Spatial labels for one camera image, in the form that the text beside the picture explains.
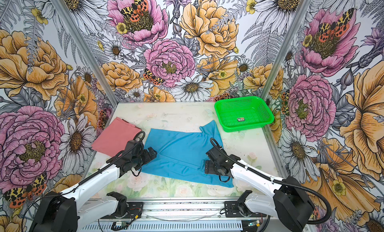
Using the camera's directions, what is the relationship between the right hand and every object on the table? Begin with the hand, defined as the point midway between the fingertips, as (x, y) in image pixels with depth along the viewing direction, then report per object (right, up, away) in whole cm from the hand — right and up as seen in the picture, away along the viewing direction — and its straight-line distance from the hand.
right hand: (214, 173), depth 83 cm
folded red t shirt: (-64, +18, +18) cm, 69 cm away
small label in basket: (+23, +29, +28) cm, 46 cm away
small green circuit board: (+17, -19, -12) cm, 28 cm away
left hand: (-36, +6, +3) cm, 36 cm away
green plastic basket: (+22, +33, +32) cm, 51 cm away
